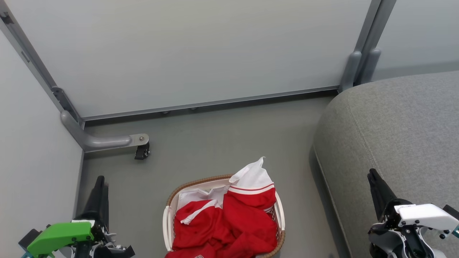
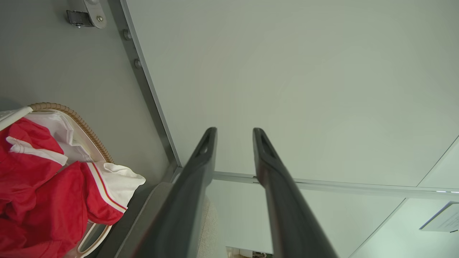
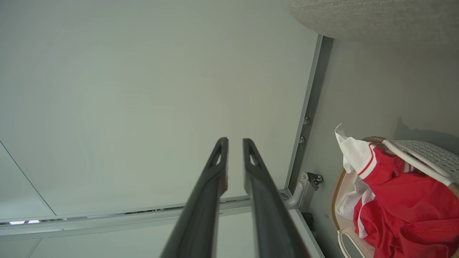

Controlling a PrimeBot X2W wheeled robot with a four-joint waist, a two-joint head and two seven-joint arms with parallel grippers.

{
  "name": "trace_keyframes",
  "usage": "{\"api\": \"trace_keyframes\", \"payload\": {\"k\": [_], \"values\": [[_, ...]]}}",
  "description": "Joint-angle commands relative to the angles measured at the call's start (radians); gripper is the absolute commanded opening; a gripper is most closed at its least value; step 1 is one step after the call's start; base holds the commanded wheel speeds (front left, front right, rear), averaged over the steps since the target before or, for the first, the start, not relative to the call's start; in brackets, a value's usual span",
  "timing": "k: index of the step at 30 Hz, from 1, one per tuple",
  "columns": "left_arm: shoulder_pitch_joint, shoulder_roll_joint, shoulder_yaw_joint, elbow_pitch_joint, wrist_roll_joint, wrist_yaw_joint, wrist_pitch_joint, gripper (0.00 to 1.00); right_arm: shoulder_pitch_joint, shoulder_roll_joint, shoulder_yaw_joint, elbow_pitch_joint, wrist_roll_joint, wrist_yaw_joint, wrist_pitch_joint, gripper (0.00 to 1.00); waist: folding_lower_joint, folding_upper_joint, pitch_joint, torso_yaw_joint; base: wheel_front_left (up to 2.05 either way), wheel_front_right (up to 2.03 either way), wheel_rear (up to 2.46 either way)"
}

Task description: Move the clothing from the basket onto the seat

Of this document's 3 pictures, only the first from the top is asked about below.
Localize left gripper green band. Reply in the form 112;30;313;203
22;175;136;258

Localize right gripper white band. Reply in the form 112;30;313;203
367;168;459;258

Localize red and white garment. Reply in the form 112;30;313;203
166;157;279;258

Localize grey fabric sofa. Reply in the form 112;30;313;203
313;71;459;258

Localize black caster wheel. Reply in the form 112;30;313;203
134;141;151;160

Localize white laundry basket brown rim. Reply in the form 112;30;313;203
162;175;286;258

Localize white liner cloth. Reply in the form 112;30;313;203
177;186;231;212

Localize grey partition foot bracket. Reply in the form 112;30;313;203
61;110;150;153

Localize grey partition post with foot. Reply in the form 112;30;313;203
339;0;383;92
359;0;397;85

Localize grey partition bottom rail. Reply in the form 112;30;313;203
82;85;340;121

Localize grey partition post with bracket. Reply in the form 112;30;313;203
0;10;85;128

